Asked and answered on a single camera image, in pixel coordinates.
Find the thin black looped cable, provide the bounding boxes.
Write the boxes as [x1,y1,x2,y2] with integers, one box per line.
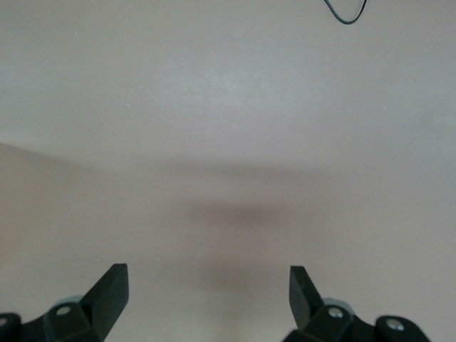
[323,0,368,25]

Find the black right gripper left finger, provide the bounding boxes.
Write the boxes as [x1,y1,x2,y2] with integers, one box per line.
[0,263,129,342]

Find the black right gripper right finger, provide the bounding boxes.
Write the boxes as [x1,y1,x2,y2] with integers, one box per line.
[283,265,432,342]

